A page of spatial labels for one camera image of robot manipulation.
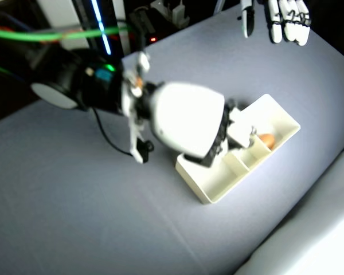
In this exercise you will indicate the grey table cloth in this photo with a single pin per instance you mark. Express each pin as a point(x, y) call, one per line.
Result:
point(103, 215)

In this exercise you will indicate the white compartment tray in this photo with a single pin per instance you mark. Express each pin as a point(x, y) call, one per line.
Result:
point(218, 180)

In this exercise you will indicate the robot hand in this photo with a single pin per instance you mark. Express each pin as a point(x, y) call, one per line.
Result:
point(289, 23)
point(186, 117)

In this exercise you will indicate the small orange object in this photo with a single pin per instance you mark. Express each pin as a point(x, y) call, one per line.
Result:
point(267, 139)

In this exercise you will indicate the blue light strip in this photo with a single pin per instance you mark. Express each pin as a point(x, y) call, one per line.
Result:
point(101, 28)

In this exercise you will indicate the bright white surface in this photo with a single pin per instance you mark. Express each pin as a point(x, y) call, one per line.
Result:
point(318, 229)

